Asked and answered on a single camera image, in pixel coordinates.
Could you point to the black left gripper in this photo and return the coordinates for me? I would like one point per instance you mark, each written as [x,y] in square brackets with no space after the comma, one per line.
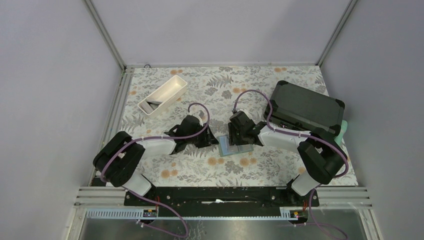
[208,139]

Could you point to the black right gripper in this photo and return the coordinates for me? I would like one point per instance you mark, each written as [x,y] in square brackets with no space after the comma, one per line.
[233,139]

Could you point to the green card holder wallet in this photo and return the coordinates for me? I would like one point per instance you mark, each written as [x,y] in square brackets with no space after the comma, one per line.
[225,149]

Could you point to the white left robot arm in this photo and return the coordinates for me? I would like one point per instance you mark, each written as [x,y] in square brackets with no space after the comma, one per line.
[118,159]

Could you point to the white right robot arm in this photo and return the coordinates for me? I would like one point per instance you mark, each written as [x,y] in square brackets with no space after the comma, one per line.
[321,155]

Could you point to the black hard carrying case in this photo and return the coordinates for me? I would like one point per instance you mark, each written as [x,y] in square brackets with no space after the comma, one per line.
[299,108]

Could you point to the white rectangular plastic tray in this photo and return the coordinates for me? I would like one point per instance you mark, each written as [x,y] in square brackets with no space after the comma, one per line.
[167,93]

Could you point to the floral patterned table mat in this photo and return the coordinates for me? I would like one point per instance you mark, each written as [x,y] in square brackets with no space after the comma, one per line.
[217,89]

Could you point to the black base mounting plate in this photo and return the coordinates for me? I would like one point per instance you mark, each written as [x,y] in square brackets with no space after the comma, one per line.
[245,202]

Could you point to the mint green cylindrical object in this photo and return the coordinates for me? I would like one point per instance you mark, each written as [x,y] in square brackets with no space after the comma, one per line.
[343,129]

